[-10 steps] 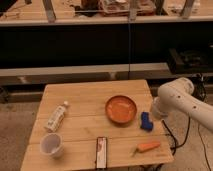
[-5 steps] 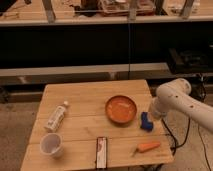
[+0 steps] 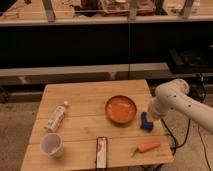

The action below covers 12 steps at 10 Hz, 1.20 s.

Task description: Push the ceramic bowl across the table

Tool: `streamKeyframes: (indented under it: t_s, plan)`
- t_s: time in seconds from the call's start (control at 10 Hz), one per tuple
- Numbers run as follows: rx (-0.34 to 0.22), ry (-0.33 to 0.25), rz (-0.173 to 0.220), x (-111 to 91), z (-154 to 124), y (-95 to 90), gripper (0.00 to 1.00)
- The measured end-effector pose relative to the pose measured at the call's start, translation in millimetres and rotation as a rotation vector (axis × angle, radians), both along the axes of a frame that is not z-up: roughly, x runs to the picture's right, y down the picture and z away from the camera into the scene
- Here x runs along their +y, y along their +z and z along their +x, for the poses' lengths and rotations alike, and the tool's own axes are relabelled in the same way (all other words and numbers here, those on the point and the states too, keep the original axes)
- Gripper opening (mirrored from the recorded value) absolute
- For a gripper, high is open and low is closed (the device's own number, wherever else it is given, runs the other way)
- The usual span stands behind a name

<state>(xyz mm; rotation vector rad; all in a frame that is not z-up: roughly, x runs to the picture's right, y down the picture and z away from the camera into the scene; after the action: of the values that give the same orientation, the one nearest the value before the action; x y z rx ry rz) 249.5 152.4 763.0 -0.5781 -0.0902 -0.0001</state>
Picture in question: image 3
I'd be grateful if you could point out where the orange ceramic bowl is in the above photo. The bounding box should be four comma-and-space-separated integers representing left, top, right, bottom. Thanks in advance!
105, 95, 137, 124

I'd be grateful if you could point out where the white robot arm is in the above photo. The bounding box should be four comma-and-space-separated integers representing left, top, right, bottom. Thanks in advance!
148, 79, 213, 134

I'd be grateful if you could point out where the wooden table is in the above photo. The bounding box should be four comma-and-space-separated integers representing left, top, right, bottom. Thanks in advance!
21, 80, 173, 171

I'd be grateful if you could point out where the blue sponge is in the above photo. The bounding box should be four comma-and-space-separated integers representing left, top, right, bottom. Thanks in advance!
140, 112, 154, 131

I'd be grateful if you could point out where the flat rectangular box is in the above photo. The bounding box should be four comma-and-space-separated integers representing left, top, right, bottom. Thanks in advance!
96, 137, 107, 169

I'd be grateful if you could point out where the white plastic bottle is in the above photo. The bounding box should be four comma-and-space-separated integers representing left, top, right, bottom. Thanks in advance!
44, 101, 69, 132

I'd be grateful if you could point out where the orange carrot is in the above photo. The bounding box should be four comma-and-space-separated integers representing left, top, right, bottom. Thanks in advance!
133, 141, 161, 155

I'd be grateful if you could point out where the white plastic cup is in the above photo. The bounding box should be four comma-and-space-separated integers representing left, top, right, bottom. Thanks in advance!
40, 133, 63, 158

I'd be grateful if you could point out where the long workbench in background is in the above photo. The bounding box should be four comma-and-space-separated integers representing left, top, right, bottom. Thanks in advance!
0, 0, 213, 27

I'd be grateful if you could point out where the black cable on floor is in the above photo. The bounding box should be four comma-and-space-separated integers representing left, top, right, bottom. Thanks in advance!
161, 118, 213, 171

